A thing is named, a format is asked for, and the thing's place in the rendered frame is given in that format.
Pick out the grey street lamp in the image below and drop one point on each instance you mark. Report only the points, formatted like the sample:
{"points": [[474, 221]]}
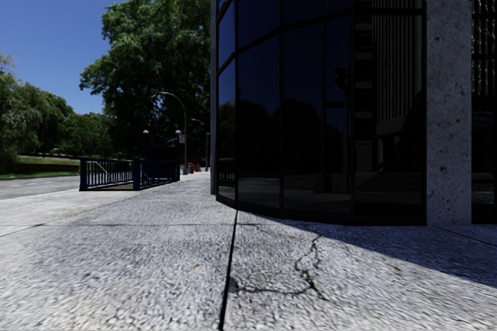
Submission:
{"points": [[206, 153], [185, 140]]}

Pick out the tree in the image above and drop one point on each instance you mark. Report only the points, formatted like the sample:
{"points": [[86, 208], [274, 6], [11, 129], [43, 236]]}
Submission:
{"points": [[157, 62]]}

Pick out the trees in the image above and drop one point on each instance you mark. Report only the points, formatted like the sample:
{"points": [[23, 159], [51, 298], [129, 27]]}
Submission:
{"points": [[25, 120]]}

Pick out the glass tower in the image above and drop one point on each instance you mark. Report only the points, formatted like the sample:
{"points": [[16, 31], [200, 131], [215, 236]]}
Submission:
{"points": [[314, 103]]}

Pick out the dark stairway railing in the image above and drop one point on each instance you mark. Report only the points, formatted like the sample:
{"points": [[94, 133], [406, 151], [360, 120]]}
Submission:
{"points": [[107, 173]]}

